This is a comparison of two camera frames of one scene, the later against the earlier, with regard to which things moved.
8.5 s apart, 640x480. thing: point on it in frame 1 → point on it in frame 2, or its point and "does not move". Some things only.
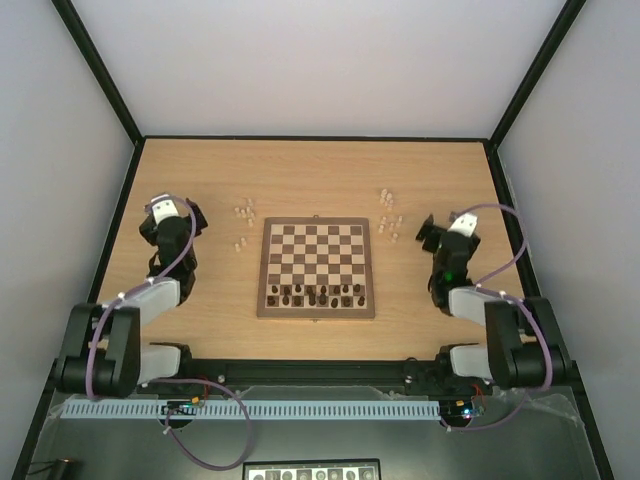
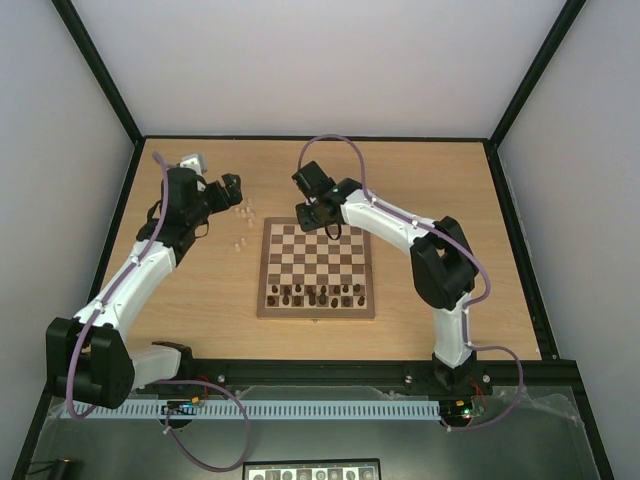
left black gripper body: (200, 223) → (198, 214)
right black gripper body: (430, 234) → (310, 214)
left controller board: (181, 407) does not move
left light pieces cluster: (246, 213) does not move
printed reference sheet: (333, 469) does not move
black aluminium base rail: (218, 375) does not move
